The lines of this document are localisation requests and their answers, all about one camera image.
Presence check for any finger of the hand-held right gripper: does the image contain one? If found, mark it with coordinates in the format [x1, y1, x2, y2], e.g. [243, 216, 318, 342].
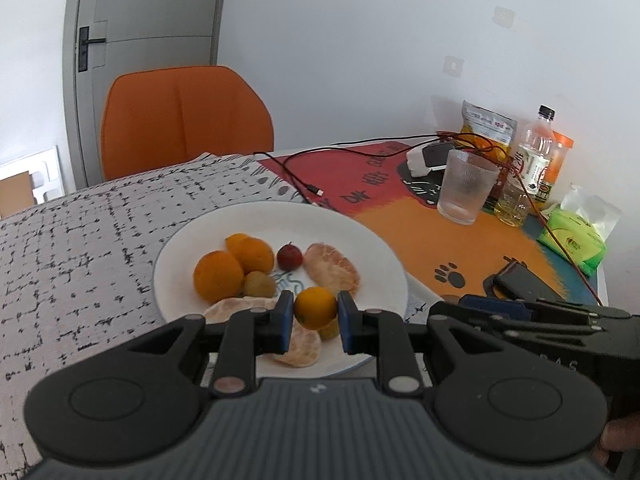
[429, 301, 531, 341]
[457, 294, 603, 318]

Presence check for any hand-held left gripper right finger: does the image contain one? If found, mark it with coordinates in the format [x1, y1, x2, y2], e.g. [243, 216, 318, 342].
[337, 291, 506, 397]

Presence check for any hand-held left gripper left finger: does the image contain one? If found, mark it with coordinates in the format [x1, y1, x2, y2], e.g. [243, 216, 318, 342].
[127, 290, 296, 397]

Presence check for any brown kiwi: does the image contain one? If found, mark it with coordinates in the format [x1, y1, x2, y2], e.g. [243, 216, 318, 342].
[243, 271, 277, 298]

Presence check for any peeled pomelo segment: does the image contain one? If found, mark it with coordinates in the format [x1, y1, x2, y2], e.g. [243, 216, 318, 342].
[304, 243, 362, 297]

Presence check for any red plum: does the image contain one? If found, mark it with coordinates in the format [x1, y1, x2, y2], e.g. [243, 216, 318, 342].
[276, 243, 304, 271]

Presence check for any medium orange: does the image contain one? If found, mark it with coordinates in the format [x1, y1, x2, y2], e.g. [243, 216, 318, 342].
[234, 238, 275, 276]

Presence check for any large orange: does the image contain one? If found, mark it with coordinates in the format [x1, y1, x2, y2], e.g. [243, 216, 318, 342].
[193, 250, 246, 300]

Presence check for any person's right hand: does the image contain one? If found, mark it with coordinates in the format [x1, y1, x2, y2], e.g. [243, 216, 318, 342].
[597, 417, 640, 470]

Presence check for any black phone case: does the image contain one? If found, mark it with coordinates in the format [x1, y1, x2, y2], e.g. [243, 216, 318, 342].
[482, 256, 568, 306]

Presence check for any green tissue pack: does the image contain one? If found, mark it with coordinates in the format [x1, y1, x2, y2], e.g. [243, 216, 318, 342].
[537, 185, 622, 277]

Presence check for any clear ribbed glass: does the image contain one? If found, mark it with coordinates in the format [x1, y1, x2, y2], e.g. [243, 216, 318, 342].
[436, 149, 501, 226]

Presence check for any red and orange table mat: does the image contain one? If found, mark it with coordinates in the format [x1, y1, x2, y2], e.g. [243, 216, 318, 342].
[255, 139, 601, 307]

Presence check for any black power bank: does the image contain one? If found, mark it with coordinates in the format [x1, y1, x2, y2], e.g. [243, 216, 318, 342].
[421, 142, 456, 171]

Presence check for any white power adapter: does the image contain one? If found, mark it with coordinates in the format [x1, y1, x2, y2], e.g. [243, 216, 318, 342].
[405, 146, 436, 178]

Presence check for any orange lid jar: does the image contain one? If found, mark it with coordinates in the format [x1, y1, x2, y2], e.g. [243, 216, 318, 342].
[542, 131, 575, 201]

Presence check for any clear plastic bottle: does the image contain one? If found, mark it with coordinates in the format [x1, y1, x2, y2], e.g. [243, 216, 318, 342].
[494, 105, 557, 227]

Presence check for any snack bag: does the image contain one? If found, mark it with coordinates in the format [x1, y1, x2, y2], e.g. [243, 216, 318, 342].
[457, 100, 517, 161]

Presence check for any grey patterned tablecloth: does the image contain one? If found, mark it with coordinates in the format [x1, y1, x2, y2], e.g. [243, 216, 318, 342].
[0, 152, 436, 463]

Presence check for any orange chair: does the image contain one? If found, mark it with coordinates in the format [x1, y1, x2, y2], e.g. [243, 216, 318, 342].
[101, 66, 275, 182]

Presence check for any white foam board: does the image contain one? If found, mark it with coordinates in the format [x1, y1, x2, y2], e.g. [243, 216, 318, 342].
[0, 146, 66, 218]

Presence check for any brown cardboard sheet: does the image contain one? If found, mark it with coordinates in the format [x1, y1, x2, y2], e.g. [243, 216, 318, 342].
[0, 171, 33, 216]

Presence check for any grey door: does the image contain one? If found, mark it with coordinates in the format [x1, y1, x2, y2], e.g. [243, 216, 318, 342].
[62, 0, 231, 188]

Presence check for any black cable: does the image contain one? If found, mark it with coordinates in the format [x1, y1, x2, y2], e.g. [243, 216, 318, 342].
[252, 132, 451, 197]

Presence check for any black door handle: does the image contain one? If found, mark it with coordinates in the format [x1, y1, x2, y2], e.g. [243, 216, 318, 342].
[77, 25, 108, 72]

